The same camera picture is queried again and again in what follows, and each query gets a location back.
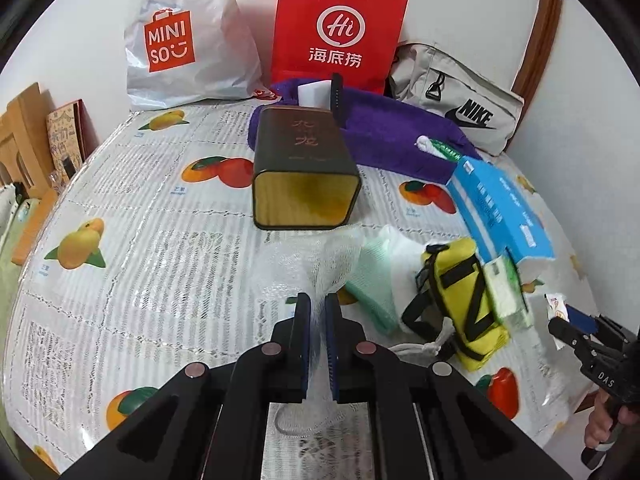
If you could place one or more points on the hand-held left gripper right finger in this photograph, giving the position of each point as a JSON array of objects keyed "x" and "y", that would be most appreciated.
[{"x": 332, "y": 345}]

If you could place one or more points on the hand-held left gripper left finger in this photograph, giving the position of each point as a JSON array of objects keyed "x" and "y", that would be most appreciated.
[{"x": 302, "y": 345}]

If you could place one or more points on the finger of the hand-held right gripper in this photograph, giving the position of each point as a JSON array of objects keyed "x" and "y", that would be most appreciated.
[
  {"x": 570, "y": 337},
  {"x": 582, "y": 320}
]

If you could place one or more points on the white snack packet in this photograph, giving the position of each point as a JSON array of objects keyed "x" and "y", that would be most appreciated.
[{"x": 557, "y": 310}]

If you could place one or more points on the green cloth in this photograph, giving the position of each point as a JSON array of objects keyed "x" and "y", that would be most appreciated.
[{"x": 372, "y": 285}]

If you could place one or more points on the small green tissue pack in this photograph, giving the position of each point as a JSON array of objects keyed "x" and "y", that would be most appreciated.
[{"x": 505, "y": 285}]

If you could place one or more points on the white mesh net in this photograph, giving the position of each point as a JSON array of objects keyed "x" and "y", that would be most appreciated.
[{"x": 310, "y": 260}]

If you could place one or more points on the toothpaste tube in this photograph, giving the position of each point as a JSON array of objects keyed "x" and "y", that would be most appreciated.
[{"x": 445, "y": 150}]

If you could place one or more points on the person's right hand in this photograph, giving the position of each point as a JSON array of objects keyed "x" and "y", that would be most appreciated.
[{"x": 597, "y": 420}]

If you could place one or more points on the blue tissue pack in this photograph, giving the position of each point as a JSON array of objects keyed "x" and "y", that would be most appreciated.
[{"x": 500, "y": 210}]

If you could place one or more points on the fruit-printed tablecloth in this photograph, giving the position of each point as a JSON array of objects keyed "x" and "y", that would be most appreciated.
[{"x": 150, "y": 260}]

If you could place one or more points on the black and gold tin box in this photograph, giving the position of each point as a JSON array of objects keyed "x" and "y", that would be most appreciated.
[{"x": 300, "y": 160}]

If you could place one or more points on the purple towel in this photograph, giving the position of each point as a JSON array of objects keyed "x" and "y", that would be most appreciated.
[{"x": 390, "y": 135}]

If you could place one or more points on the red and white small packet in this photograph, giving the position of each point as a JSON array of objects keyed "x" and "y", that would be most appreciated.
[{"x": 264, "y": 94}]

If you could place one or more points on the grey waist bag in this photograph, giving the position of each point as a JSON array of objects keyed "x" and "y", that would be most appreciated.
[{"x": 450, "y": 90}]

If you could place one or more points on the red paper bag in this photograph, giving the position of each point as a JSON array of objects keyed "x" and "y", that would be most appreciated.
[{"x": 340, "y": 35}]

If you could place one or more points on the brown patterned book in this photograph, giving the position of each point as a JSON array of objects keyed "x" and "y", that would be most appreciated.
[{"x": 67, "y": 135}]

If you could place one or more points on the white plastic shopping bag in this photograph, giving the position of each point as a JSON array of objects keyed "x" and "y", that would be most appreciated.
[{"x": 200, "y": 35}]

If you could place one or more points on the wooden headboard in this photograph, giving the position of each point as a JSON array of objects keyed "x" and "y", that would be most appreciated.
[{"x": 25, "y": 135}]

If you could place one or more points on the brown wooden door frame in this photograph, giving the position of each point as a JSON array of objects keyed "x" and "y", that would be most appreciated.
[{"x": 540, "y": 35}]

